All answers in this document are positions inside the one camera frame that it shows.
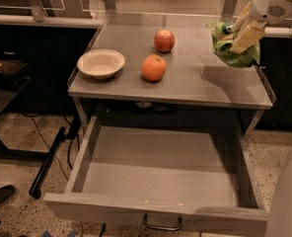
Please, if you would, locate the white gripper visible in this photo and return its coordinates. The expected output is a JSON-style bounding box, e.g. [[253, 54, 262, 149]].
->
[[230, 0, 292, 54]]

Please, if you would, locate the green rice chip bag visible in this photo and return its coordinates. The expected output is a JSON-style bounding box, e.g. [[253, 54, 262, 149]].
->
[[206, 22, 260, 68]]

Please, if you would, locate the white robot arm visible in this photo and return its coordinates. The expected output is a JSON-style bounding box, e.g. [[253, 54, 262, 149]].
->
[[230, 0, 292, 237]]

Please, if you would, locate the grey open top drawer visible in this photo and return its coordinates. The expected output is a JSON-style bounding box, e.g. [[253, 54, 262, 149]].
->
[[44, 118, 267, 237]]

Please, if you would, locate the red apple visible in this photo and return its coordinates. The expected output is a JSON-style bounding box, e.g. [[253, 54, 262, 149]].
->
[[154, 29, 175, 53]]

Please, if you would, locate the orange fruit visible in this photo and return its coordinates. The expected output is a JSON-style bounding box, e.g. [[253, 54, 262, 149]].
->
[[141, 54, 167, 82]]

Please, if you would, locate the grey cabinet table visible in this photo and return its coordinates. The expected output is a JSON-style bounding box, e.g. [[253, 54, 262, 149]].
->
[[68, 13, 275, 131]]

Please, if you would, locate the white bowl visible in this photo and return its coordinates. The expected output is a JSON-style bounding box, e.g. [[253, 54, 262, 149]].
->
[[77, 49, 125, 79]]

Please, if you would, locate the black side table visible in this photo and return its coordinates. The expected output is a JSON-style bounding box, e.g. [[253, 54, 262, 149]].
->
[[0, 51, 50, 160]]

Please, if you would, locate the black metal table leg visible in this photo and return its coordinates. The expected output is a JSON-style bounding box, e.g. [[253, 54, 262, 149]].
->
[[29, 127, 65, 199]]

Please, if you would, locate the black floor cable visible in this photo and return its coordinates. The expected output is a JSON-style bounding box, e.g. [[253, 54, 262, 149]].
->
[[21, 112, 81, 181]]

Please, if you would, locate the metal drawer handle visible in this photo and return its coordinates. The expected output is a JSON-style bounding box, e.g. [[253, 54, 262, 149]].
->
[[143, 214, 183, 232]]

